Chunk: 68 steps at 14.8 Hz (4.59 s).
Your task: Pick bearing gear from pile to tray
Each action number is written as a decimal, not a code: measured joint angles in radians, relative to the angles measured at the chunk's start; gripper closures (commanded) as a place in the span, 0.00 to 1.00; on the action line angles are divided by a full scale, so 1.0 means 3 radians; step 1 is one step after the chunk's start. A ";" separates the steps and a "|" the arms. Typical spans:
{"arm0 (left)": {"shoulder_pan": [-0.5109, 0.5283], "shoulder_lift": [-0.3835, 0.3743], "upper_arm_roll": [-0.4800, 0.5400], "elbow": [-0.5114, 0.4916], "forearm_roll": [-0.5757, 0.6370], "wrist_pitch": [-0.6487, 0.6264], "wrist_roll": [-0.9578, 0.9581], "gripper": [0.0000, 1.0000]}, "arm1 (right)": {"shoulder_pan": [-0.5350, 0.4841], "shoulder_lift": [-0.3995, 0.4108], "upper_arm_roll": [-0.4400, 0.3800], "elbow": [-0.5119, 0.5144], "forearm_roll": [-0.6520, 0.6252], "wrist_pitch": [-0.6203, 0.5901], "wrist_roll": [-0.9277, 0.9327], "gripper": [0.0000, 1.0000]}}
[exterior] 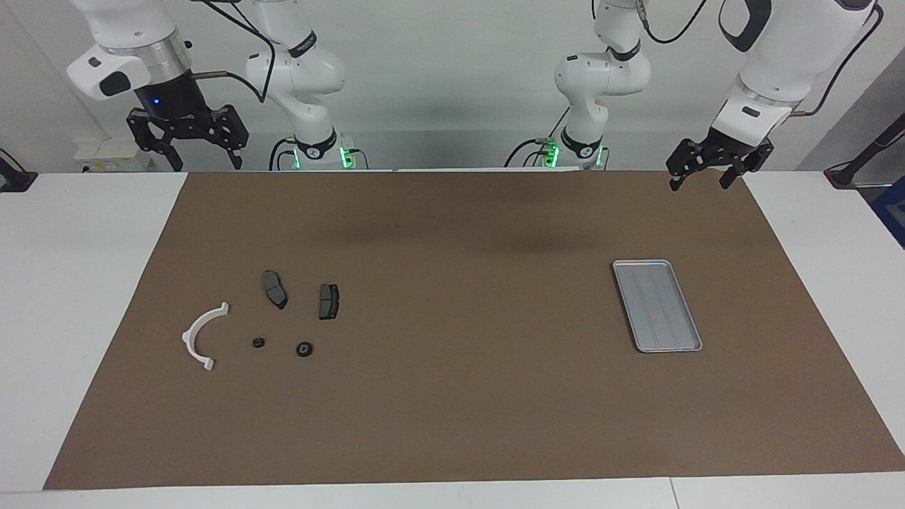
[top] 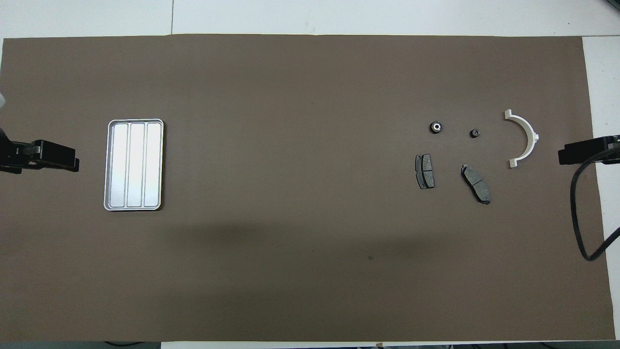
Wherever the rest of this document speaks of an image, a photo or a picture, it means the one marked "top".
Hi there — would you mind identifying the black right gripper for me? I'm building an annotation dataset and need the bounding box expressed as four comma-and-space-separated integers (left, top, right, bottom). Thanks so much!
558, 135, 620, 166

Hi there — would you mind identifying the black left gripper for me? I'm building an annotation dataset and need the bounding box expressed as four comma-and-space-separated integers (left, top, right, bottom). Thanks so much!
0, 127, 80, 174

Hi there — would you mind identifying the silver metal tray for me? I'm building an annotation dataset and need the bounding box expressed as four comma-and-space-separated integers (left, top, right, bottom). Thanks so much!
103, 119, 165, 212

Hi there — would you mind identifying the long dark brake pad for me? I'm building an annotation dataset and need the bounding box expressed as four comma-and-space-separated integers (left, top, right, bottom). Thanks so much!
461, 164, 492, 205

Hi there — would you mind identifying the short dark brake pad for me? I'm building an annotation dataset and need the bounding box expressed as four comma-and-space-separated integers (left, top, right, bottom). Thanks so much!
415, 154, 435, 190

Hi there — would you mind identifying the brown table mat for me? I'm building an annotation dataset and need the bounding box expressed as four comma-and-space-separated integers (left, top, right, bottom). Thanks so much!
0, 34, 617, 342

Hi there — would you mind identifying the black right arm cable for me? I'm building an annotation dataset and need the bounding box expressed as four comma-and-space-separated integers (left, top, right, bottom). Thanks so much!
570, 145, 620, 262

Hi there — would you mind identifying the white semicircular bracket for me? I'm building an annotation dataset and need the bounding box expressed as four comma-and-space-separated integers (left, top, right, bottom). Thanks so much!
504, 109, 540, 169

